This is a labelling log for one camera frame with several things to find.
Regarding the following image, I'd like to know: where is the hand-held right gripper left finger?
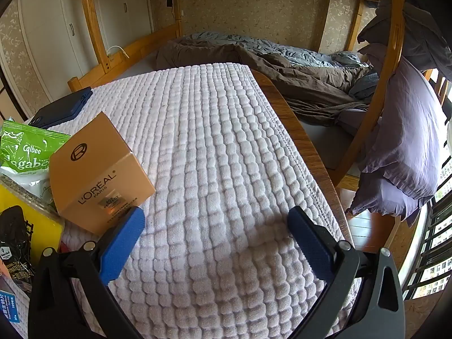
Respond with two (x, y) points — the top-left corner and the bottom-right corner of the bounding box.
(27, 206), (146, 339)

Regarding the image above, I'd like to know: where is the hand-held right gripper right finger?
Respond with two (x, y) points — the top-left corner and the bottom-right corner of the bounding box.
(287, 206), (405, 339)

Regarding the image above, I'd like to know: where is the tan cardboard box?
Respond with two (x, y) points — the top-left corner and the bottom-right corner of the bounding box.
(49, 111), (156, 235)

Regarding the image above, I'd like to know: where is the yellow packet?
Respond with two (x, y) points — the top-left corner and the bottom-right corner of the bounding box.
(0, 180), (66, 265)

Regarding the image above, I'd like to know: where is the wooden table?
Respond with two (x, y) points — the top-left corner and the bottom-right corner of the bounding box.
(250, 69), (355, 255)

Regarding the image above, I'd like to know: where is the black foil packet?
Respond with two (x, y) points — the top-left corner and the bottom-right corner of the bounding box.
(0, 205), (36, 283)

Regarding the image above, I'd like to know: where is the blue white packet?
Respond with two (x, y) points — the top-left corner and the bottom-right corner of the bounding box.
(0, 290), (25, 322)

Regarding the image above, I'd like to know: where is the pale quilted table mat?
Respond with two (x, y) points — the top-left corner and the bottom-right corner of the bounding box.
(21, 62), (362, 339)

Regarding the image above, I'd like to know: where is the green snack bag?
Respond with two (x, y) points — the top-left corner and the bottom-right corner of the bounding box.
(0, 119), (72, 202)

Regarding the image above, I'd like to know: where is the navy blue case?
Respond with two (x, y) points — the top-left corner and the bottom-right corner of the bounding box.
(28, 86), (93, 129)

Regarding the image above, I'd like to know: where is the purple pillow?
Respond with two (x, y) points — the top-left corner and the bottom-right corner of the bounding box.
(348, 44), (447, 228)

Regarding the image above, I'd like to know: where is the brown duvet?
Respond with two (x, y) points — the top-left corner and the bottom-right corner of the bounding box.
(155, 40), (375, 128)

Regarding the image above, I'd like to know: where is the white wardrobe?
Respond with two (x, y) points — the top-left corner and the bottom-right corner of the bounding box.
(18, 0), (156, 89)

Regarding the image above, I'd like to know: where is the grey purple hanging cloth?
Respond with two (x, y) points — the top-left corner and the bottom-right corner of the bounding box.
(357, 2), (452, 78)

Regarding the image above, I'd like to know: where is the white cable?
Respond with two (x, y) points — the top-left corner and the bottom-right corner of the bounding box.
(106, 45), (129, 59)

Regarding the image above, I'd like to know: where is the wooden bunk bed frame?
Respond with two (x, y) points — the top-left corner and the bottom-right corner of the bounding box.
(67, 0), (405, 188)

